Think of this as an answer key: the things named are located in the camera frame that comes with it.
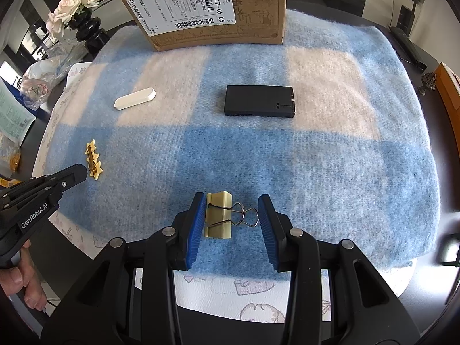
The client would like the gold binder clip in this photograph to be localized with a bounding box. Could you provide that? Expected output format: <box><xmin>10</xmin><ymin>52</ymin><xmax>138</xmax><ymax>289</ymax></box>
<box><xmin>204</xmin><ymin>191</ymin><xmax>260</xmax><ymax>240</ymax></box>

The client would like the gold three-star hair clip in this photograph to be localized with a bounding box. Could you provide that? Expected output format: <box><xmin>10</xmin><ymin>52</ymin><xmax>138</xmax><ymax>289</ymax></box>
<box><xmin>85</xmin><ymin>139</ymin><xmax>103</xmax><ymax>181</ymax></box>

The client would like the black rectangular device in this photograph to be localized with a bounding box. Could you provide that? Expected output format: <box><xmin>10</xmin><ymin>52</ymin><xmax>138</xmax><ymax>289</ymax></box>
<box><xmin>224</xmin><ymin>85</ymin><xmax>296</xmax><ymax>118</ymax></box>

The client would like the white oblong eraser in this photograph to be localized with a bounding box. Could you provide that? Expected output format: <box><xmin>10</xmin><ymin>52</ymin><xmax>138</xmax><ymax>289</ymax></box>
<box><xmin>114</xmin><ymin>87</ymin><xmax>156</xmax><ymax>111</ymax></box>

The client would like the person's left hand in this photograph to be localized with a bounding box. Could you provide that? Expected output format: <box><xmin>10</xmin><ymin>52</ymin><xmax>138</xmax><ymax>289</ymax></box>
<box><xmin>0</xmin><ymin>240</ymin><xmax>47</xmax><ymax>311</ymax></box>

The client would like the white cartoon-print paper mat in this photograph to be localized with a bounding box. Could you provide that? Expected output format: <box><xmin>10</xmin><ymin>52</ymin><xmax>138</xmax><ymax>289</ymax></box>
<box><xmin>31</xmin><ymin>62</ymin><xmax>334</xmax><ymax>324</ymax></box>

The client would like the green printed leaflet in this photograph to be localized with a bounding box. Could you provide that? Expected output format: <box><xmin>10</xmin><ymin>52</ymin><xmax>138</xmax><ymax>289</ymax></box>
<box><xmin>0</xmin><ymin>80</ymin><xmax>36</xmax><ymax>146</ymax></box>

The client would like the blue white checked blanket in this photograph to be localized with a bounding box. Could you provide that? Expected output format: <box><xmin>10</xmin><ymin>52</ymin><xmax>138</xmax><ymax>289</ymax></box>
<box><xmin>34</xmin><ymin>11</ymin><xmax>440</xmax><ymax>269</ymax></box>

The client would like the clear plastic bag pile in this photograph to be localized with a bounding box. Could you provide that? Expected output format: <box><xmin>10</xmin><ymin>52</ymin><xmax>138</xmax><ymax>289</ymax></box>
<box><xmin>20</xmin><ymin>39</ymin><xmax>88</xmax><ymax>111</ymax></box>

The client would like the black glossy vase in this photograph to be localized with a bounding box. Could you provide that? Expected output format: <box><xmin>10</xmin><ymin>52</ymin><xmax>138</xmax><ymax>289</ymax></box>
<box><xmin>68</xmin><ymin>6</ymin><xmax>110</xmax><ymax>57</ymax></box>

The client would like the small bronze figurine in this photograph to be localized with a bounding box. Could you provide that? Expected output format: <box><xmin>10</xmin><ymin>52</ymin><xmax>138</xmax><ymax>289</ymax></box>
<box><xmin>418</xmin><ymin>72</ymin><xmax>437</xmax><ymax>96</ymax></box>

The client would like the black remote control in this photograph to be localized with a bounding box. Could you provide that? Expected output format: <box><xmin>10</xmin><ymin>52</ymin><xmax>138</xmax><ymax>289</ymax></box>
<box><xmin>390</xmin><ymin>26</ymin><xmax>426</xmax><ymax>72</ymax></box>

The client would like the brown cardboard box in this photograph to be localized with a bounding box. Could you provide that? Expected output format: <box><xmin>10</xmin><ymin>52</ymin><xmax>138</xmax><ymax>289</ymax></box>
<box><xmin>121</xmin><ymin>0</ymin><xmax>286</xmax><ymax>51</ymax></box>

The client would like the white rose bouquet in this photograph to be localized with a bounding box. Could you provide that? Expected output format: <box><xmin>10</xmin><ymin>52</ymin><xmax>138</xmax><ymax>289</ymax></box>
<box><xmin>46</xmin><ymin>0</ymin><xmax>100</xmax><ymax>39</ymax></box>

